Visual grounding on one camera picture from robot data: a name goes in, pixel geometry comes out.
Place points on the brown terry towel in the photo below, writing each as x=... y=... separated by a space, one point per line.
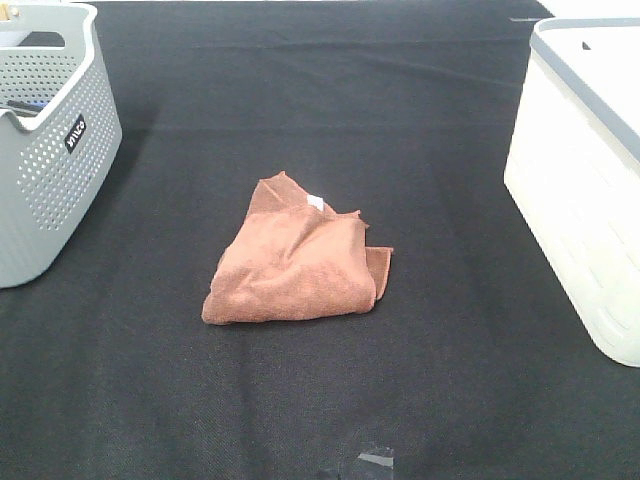
x=295 y=258

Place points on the black table cloth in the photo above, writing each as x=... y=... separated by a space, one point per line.
x=474 y=365

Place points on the clear tape piece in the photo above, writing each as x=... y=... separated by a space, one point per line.
x=377 y=455

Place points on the white plastic storage box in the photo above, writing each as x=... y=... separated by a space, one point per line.
x=573 y=169

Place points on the grey perforated plastic basket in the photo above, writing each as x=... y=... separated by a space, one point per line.
x=52 y=165

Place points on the dark item inside basket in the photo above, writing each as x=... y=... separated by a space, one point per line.
x=24 y=109

